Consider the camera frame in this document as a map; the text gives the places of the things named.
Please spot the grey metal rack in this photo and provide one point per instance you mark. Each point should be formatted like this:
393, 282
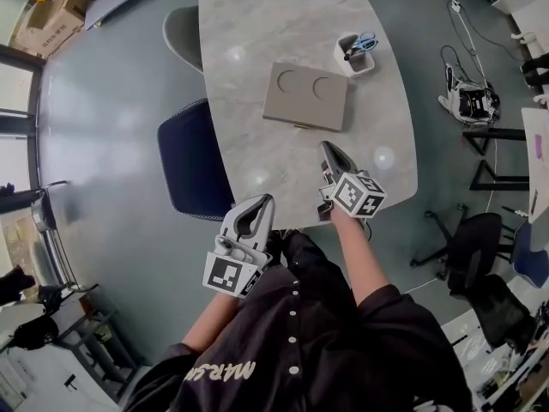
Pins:
98, 337

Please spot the large black framed window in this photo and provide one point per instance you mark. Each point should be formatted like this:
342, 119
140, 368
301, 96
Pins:
17, 122

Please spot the pink item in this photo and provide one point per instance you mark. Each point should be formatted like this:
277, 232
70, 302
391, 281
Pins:
538, 146

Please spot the black button shirt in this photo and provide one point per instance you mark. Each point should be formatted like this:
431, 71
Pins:
334, 350

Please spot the black marker pen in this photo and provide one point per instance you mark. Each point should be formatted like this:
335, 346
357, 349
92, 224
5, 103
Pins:
349, 52

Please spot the person's left forearm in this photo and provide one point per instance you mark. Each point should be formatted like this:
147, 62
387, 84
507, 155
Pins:
210, 320

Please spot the black desk frame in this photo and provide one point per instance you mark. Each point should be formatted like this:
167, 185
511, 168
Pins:
493, 135

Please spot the white and black device bundle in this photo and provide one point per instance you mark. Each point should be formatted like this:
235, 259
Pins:
472, 101

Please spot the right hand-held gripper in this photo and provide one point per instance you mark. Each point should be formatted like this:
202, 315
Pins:
356, 195

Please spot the black trousers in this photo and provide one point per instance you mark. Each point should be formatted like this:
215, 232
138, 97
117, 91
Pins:
309, 251

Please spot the black office chair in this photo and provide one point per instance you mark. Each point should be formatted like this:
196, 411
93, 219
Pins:
499, 311
474, 247

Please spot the chrome metal stand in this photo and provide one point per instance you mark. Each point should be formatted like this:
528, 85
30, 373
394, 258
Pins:
43, 217

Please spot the cardboard box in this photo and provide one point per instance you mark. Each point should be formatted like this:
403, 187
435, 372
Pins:
49, 22

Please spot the grey shell chair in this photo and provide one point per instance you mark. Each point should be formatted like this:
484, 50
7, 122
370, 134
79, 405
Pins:
184, 37

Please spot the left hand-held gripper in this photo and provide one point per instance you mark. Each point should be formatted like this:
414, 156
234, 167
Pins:
223, 273

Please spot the person's right forearm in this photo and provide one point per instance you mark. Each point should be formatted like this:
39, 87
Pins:
362, 256

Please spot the beige tray with round recesses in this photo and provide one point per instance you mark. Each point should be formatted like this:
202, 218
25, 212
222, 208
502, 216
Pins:
300, 97

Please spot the white pen holder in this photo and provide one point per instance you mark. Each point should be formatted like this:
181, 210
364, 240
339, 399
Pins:
358, 64

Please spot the dark blue chair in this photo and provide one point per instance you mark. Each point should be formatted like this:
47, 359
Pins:
193, 161

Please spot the blue scissors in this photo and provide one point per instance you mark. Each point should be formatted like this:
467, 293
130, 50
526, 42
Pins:
368, 41

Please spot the white power strip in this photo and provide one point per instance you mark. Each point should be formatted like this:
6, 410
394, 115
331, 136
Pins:
455, 7

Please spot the blue office chair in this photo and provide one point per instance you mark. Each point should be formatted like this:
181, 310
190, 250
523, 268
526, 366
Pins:
532, 256

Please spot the black bag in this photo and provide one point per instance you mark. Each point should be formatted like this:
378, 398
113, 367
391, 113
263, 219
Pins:
36, 333

